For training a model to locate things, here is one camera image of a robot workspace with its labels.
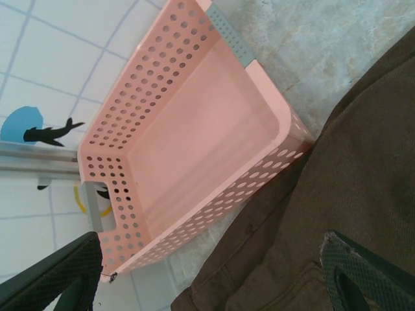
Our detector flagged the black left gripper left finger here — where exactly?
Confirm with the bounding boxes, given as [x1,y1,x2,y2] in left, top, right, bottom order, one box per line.
[0,231,104,311]

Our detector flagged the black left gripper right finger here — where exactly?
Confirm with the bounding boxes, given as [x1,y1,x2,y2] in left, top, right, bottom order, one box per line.
[319,230,415,311]

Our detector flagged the brown long pants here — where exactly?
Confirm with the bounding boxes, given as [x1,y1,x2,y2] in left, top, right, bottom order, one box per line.
[171,27,415,311]

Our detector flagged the pink perforated plastic basket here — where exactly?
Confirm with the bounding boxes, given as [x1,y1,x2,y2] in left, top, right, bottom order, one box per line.
[77,0,315,284]

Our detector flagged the aluminium frame post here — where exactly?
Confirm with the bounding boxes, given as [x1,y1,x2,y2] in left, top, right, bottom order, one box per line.
[0,141,82,182]

